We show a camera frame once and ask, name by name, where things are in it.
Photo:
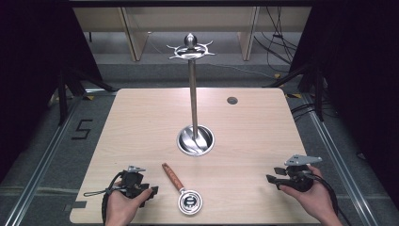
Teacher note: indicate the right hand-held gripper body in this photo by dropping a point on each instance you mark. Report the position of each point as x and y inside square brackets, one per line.
[299, 180]

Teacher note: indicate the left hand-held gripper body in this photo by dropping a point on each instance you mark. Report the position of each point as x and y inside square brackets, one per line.
[131, 182]

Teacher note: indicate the steel utensil rack stand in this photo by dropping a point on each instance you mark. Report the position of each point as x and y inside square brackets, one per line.
[193, 103]

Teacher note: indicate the person's left hand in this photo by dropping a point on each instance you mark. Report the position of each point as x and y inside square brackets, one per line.
[120, 205]

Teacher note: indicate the person's right hand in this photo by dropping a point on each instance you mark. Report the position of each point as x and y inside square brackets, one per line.
[316, 197]

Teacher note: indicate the black tape strip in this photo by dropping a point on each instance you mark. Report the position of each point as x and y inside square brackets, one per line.
[76, 205]

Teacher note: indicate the grey round table grommet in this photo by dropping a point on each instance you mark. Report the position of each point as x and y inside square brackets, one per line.
[232, 100]

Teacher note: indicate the black metal stand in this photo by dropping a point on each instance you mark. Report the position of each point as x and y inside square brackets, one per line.
[318, 94]
[62, 97]

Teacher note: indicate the black curtain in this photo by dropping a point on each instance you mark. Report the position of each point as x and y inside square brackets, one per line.
[360, 78]
[34, 62]

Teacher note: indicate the aluminium floor rail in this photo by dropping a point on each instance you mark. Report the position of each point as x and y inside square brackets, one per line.
[44, 163]
[338, 157]

